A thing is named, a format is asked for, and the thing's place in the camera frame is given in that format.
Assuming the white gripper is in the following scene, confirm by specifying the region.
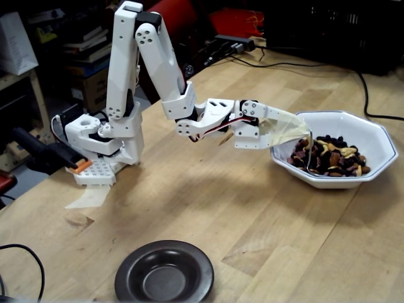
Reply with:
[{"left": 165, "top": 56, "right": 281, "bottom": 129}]
[{"left": 233, "top": 99, "right": 312, "bottom": 150}]

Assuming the bent metal spoon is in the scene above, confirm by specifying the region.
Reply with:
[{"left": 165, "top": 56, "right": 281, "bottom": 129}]
[{"left": 304, "top": 129, "right": 324, "bottom": 177}]

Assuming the nut and raisin mix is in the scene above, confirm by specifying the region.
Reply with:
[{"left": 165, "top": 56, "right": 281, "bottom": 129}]
[{"left": 288, "top": 134, "right": 372, "bottom": 178}]

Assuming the white octagonal bowl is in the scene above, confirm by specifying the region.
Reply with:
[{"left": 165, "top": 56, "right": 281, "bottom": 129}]
[{"left": 270, "top": 110, "right": 398, "bottom": 189}]

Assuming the dark brown plate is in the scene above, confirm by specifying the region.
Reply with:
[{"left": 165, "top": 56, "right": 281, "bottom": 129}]
[{"left": 114, "top": 239, "right": 215, "bottom": 303}]

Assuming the beige masking tape wrap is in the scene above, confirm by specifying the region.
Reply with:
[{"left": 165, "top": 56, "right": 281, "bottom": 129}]
[{"left": 259, "top": 109, "right": 313, "bottom": 148}]

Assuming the black multi-port hub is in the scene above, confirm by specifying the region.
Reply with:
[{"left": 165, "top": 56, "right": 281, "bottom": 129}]
[{"left": 205, "top": 33, "right": 257, "bottom": 54}]

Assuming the black plastic crate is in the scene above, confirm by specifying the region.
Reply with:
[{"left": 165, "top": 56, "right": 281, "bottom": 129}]
[{"left": 263, "top": 0, "right": 404, "bottom": 76}]

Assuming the red upholstered seat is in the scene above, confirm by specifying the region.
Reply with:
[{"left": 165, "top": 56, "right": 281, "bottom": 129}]
[{"left": 210, "top": 9, "right": 264, "bottom": 39}]

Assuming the brown cardboard box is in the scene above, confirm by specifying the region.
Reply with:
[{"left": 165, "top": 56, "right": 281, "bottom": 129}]
[{"left": 74, "top": 68, "right": 110, "bottom": 113}]

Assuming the stacked books pile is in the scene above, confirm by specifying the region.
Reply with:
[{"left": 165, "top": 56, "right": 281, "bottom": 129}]
[{"left": 61, "top": 27, "right": 113, "bottom": 64}]

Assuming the black clamp with orange trigger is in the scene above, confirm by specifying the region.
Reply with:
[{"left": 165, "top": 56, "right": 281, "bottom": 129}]
[{"left": 12, "top": 127, "right": 92, "bottom": 174}]

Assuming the light wooden shelf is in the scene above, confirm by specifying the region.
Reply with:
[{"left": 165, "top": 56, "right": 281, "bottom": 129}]
[{"left": 0, "top": 69, "right": 53, "bottom": 145}]

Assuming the small yellow box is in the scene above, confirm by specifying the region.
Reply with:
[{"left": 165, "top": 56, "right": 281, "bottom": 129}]
[{"left": 36, "top": 27, "right": 57, "bottom": 44}]

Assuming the cream plastic device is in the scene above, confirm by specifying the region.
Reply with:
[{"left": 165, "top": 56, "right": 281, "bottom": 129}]
[{"left": 0, "top": 140, "right": 34, "bottom": 173}]

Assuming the white cardboard box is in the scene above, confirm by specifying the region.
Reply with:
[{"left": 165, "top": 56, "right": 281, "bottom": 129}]
[{"left": 0, "top": 11, "right": 39, "bottom": 76}]

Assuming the small red padded stool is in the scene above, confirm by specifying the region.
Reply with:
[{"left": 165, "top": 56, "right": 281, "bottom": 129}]
[{"left": 0, "top": 172, "right": 18, "bottom": 193}]

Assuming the black power cable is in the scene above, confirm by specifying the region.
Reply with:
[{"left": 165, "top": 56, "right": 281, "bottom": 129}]
[{"left": 232, "top": 53, "right": 404, "bottom": 121}]

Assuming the red chair with wooden frame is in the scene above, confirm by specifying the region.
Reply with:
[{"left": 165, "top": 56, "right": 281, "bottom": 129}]
[{"left": 105, "top": 0, "right": 206, "bottom": 105}]

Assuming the thin black cable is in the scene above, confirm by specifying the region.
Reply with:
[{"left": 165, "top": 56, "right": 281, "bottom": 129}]
[{"left": 0, "top": 244, "right": 46, "bottom": 303}]

